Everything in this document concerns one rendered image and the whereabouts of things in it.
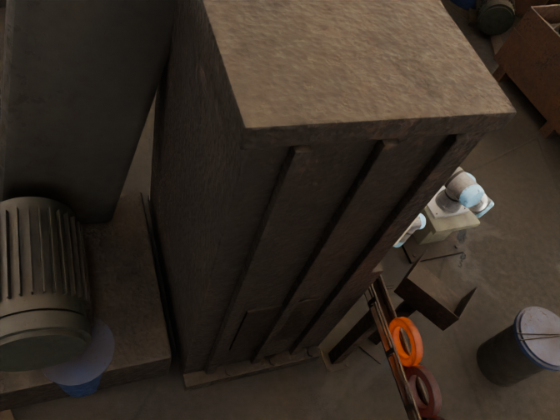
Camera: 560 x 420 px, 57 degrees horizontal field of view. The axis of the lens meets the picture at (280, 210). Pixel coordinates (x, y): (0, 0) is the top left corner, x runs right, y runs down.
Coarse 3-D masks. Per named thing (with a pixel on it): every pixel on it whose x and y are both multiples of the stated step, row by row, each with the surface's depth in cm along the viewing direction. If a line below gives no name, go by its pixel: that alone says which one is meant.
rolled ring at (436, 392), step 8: (408, 368) 194; (416, 368) 189; (424, 368) 188; (408, 376) 194; (416, 376) 195; (424, 376) 185; (432, 376) 185; (432, 384) 182; (416, 392) 195; (432, 392) 181; (440, 392) 182; (416, 400) 193; (432, 400) 182; (440, 400) 182; (424, 408) 187; (432, 408) 182; (440, 408) 183; (424, 416) 187; (432, 416) 185
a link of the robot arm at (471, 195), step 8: (456, 176) 241; (464, 176) 241; (448, 184) 244; (456, 184) 241; (464, 184) 239; (472, 184) 239; (456, 192) 242; (464, 192) 238; (472, 192) 237; (480, 192) 238; (464, 200) 239; (472, 200) 240; (480, 200) 261; (488, 200) 275; (472, 208) 273; (480, 208) 272; (488, 208) 273; (480, 216) 276
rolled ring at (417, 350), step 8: (392, 320) 201; (400, 320) 196; (408, 320) 195; (392, 328) 202; (408, 328) 192; (416, 328) 192; (392, 336) 203; (408, 336) 192; (416, 336) 190; (400, 344) 204; (416, 344) 189; (400, 352) 201; (416, 352) 189; (408, 360) 194; (416, 360) 191
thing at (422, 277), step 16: (416, 272) 230; (400, 288) 220; (416, 288) 214; (432, 288) 228; (448, 288) 231; (400, 304) 246; (416, 304) 220; (432, 304) 213; (448, 304) 226; (464, 304) 216; (432, 320) 219; (448, 320) 213; (368, 352) 268; (384, 352) 270
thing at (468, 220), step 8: (424, 208) 295; (424, 216) 295; (456, 216) 297; (464, 216) 299; (472, 216) 300; (432, 224) 290; (440, 224) 291; (448, 224) 292; (456, 224) 294; (464, 224) 295; (472, 224) 297; (432, 232) 290; (440, 232) 291
